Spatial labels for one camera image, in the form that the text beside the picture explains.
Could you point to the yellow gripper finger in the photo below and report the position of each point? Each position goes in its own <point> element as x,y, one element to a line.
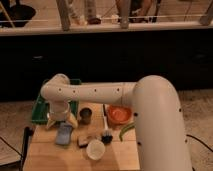
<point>50,123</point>
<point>72,120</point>

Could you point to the black table frame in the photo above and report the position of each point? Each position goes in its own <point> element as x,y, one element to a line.
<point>28,132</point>

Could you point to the wooden cutting board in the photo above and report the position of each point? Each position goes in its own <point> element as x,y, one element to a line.
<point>44,155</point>

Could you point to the green plastic tray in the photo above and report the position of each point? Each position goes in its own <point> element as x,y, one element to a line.
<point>40,112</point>

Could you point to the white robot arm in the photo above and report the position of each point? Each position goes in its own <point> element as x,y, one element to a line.
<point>158,118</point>

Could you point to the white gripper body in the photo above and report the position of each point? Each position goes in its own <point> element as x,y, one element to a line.
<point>59,111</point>

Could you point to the dark metal cup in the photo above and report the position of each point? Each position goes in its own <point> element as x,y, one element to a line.
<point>85,115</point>

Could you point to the orange plastic bowl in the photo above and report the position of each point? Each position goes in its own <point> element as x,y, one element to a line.
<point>119,115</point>

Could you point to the white plastic cup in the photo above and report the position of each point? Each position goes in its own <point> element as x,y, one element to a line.
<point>95,149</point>

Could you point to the brown dark sponge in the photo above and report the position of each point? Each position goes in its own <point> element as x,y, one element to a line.
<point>83,140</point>

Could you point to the blue sponge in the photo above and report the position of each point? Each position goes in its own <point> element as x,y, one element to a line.
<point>63,136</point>

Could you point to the black dish brush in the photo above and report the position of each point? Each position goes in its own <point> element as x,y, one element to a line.
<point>106,135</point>

